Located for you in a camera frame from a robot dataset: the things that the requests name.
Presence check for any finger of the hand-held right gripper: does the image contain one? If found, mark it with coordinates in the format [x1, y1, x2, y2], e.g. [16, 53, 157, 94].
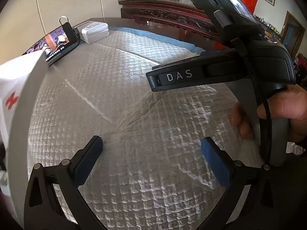
[146, 70, 166, 92]
[153, 54, 205, 71]

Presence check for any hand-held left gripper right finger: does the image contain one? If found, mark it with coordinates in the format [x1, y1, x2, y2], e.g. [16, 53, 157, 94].
[201, 136, 275, 230]

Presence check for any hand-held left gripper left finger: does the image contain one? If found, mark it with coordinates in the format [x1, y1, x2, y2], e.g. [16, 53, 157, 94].
[24, 135, 107, 230]

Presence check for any white cardboard box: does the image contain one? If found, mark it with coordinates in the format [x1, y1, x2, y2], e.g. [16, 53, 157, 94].
[0, 51, 46, 221]

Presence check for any person's right hand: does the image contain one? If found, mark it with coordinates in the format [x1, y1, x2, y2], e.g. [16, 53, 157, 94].
[231, 84, 307, 144]

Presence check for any white quilted mat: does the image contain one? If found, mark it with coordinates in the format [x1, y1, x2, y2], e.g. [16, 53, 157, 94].
[26, 25, 307, 230]

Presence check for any wooden door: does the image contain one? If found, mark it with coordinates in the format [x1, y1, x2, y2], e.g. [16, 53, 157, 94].
[283, 11, 306, 58]

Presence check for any dark carved wooden cabinet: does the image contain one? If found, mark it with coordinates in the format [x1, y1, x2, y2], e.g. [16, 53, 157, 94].
[118, 0, 226, 45]

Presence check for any white power bank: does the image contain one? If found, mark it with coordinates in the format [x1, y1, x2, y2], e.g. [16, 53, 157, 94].
[80, 22, 109, 44]

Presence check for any black smartphone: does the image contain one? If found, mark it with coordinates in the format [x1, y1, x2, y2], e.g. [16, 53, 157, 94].
[23, 22, 79, 66]

